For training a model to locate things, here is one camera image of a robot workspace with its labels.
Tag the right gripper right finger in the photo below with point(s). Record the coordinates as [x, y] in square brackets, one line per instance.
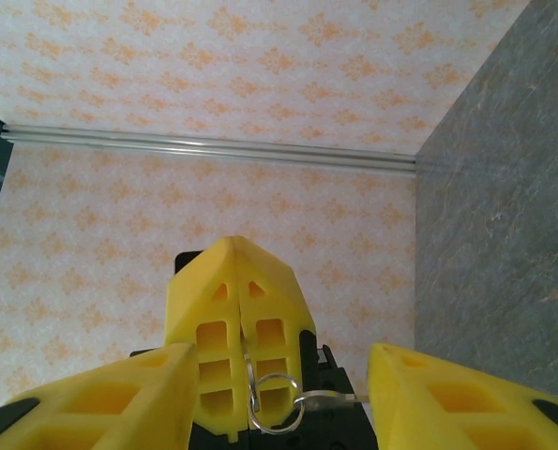
[410, 403]

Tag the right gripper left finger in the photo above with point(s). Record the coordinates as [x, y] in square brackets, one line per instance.
[156, 417]

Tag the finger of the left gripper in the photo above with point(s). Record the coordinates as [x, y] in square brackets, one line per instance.
[189, 304]
[278, 300]

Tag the silver key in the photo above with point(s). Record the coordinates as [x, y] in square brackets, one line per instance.
[330, 400]

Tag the aluminium corner post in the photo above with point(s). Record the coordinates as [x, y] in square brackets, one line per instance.
[213, 147]

